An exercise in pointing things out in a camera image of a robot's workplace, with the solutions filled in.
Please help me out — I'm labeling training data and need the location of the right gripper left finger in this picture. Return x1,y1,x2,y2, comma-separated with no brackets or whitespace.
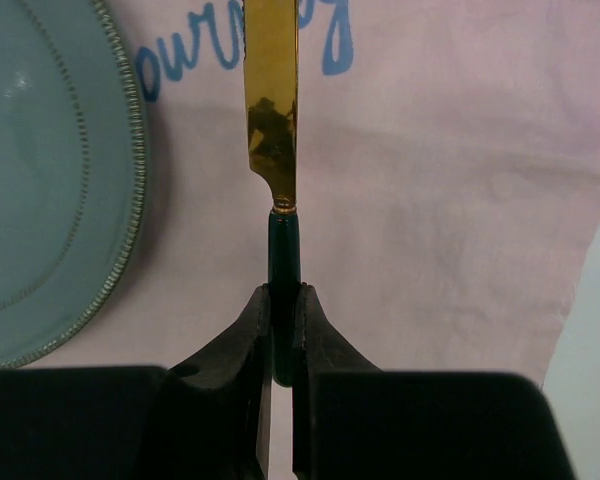
144,286,272,479

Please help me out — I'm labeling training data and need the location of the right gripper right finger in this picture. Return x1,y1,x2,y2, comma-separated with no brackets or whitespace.
291,283,381,479

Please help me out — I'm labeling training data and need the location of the pink cloth placemat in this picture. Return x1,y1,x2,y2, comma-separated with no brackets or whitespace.
42,1,600,380

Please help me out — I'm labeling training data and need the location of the teal ceramic plate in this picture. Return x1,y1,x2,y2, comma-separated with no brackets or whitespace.
0,1,149,368

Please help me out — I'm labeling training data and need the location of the gold knife black handle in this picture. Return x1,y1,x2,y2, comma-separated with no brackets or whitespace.
242,0,301,387

